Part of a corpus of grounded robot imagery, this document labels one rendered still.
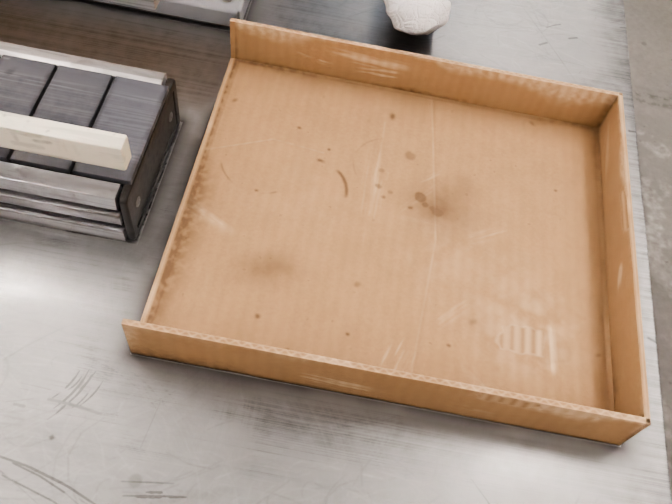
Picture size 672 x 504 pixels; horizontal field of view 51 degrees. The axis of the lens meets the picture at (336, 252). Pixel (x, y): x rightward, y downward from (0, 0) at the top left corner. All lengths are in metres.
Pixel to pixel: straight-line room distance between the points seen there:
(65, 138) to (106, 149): 0.02
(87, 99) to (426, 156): 0.24
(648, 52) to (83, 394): 1.89
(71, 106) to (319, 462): 0.27
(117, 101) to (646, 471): 0.40
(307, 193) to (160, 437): 0.19
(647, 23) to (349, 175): 1.78
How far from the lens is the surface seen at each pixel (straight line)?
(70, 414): 0.44
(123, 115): 0.49
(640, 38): 2.17
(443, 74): 0.56
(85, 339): 0.46
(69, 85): 0.51
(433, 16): 0.61
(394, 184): 0.51
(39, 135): 0.44
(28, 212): 0.50
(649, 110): 1.98
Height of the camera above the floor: 1.24
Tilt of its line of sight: 58 degrees down
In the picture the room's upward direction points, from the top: 11 degrees clockwise
